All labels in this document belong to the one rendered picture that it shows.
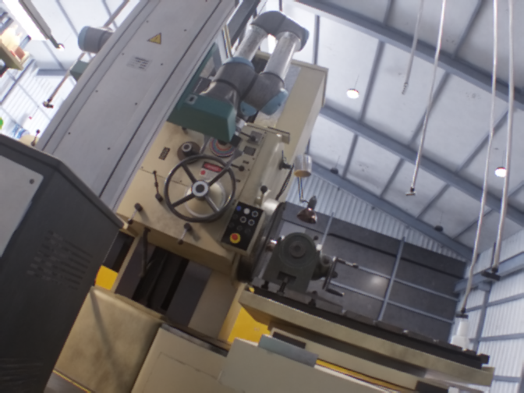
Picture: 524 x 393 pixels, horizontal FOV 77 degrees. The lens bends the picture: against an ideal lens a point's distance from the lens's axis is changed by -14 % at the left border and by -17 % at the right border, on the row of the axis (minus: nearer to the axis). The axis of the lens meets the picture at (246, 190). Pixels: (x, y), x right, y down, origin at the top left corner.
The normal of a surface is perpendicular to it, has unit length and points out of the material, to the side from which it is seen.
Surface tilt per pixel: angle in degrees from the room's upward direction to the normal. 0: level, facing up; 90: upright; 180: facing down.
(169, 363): 90
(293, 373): 90
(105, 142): 90
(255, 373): 90
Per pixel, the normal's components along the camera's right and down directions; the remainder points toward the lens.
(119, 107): -0.02, -0.37
